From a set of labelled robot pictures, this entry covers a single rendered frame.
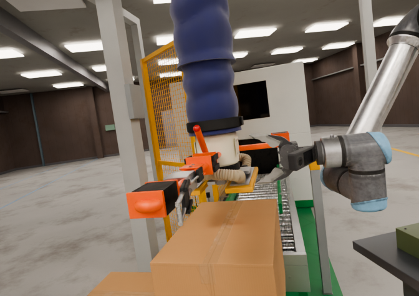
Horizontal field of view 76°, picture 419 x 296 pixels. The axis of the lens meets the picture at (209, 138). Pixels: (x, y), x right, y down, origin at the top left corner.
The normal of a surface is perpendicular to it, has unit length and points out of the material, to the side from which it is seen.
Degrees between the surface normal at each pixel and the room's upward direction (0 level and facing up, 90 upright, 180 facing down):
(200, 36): 99
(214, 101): 80
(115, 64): 90
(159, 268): 90
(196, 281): 90
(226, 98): 76
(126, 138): 90
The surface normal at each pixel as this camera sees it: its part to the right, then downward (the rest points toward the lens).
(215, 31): 0.49, 0.16
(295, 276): -0.23, 0.11
